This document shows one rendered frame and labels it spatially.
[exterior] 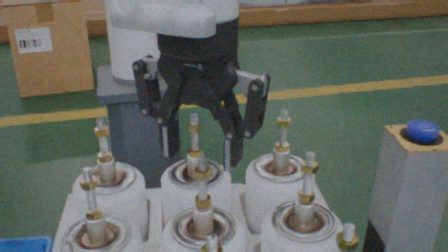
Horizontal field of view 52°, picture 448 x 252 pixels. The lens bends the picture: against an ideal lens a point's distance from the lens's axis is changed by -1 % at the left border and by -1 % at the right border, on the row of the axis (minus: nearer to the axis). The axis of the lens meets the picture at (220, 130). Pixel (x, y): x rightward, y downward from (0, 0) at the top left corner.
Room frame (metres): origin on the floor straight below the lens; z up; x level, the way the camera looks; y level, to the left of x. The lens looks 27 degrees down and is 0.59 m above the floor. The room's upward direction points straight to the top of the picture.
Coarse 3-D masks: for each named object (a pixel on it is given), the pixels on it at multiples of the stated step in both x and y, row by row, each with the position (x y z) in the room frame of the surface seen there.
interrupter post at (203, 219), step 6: (198, 210) 0.41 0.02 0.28; (204, 210) 0.41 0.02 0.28; (210, 210) 0.41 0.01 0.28; (198, 216) 0.41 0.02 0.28; (204, 216) 0.41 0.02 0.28; (210, 216) 0.41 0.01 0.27; (198, 222) 0.41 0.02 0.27; (204, 222) 0.41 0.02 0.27; (210, 222) 0.41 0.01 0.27; (198, 228) 0.41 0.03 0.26; (204, 228) 0.41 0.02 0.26; (210, 228) 0.41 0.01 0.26
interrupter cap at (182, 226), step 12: (180, 216) 0.43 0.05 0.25; (192, 216) 0.44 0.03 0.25; (216, 216) 0.44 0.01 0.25; (228, 216) 0.43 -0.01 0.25; (180, 228) 0.41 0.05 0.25; (192, 228) 0.42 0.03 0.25; (216, 228) 0.42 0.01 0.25; (228, 228) 0.41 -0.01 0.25; (180, 240) 0.39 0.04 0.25; (192, 240) 0.39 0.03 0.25; (204, 240) 0.39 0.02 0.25; (228, 240) 0.39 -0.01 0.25
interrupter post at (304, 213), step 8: (296, 200) 0.43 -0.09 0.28; (296, 208) 0.42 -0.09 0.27; (304, 208) 0.42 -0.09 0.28; (312, 208) 0.42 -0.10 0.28; (296, 216) 0.42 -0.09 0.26; (304, 216) 0.42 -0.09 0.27; (312, 216) 0.42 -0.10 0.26; (296, 224) 0.42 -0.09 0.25; (304, 224) 0.42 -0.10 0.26; (312, 224) 0.42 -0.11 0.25
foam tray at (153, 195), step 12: (156, 192) 0.59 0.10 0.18; (240, 192) 0.59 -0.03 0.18; (72, 204) 0.56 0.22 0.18; (156, 204) 0.56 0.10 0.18; (240, 204) 0.56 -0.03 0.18; (324, 204) 0.56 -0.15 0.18; (72, 216) 0.53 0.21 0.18; (156, 216) 0.53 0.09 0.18; (240, 216) 0.53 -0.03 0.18; (60, 228) 0.50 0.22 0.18; (156, 228) 0.50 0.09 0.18; (156, 240) 0.48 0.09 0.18; (252, 240) 0.48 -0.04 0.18
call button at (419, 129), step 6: (414, 120) 0.54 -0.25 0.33; (420, 120) 0.54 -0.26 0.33; (408, 126) 0.52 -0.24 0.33; (414, 126) 0.52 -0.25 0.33; (420, 126) 0.52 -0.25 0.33; (426, 126) 0.52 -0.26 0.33; (432, 126) 0.52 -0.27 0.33; (408, 132) 0.52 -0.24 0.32; (414, 132) 0.51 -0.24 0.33; (420, 132) 0.51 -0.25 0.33; (426, 132) 0.50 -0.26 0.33; (432, 132) 0.50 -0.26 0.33; (438, 132) 0.51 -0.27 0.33; (414, 138) 0.51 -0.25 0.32; (420, 138) 0.51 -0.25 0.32; (426, 138) 0.50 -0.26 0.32; (432, 138) 0.51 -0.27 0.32
